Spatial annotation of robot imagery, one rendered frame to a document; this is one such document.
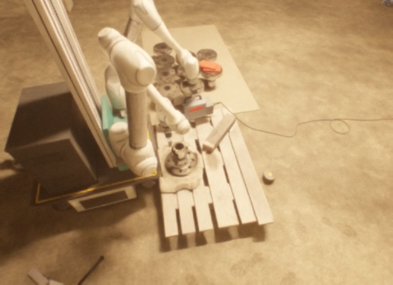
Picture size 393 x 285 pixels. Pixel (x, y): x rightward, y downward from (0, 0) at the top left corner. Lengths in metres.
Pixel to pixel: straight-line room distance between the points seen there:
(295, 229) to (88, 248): 1.57
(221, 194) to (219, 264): 0.49
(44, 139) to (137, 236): 0.97
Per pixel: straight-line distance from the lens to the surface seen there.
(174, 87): 2.61
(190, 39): 3.98
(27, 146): 1.60
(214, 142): 2.10
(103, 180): 1.91
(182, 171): 1.97
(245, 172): 2.04
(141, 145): 1.33
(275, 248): 2.02
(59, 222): 2.27
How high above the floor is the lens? 1.87
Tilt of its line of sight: 51 degrees down
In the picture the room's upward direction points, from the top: straight up
